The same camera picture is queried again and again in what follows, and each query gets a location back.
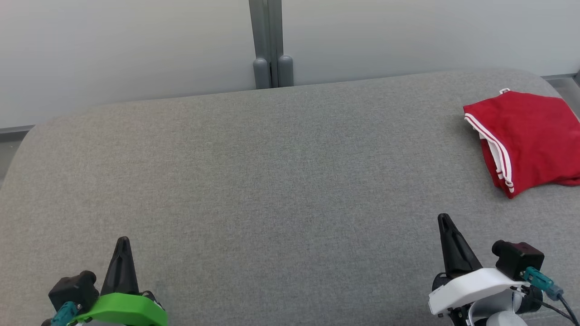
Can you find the grey cylinder post foot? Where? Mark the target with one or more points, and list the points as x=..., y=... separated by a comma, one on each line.
x=262, y=72
x=285, y=70

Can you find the grey fabric sofa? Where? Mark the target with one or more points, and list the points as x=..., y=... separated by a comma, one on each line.
x=272, y=181

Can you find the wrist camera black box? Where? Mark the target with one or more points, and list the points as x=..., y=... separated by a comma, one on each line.
x=521, y=260
x=72, y=290

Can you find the red jersey with white trim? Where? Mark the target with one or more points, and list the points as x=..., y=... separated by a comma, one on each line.
x=534, y=136

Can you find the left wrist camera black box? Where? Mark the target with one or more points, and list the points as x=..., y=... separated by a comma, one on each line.
x=72, y=290

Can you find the grey partition post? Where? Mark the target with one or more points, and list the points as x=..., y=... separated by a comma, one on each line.
x=265, y=27

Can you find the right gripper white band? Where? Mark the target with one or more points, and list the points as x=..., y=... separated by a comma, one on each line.
x=471, y=285

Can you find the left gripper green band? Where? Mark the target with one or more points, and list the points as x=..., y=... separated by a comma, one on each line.
x=127, y=312

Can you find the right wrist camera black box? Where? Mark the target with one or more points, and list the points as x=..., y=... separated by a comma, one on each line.
x=521, y=260

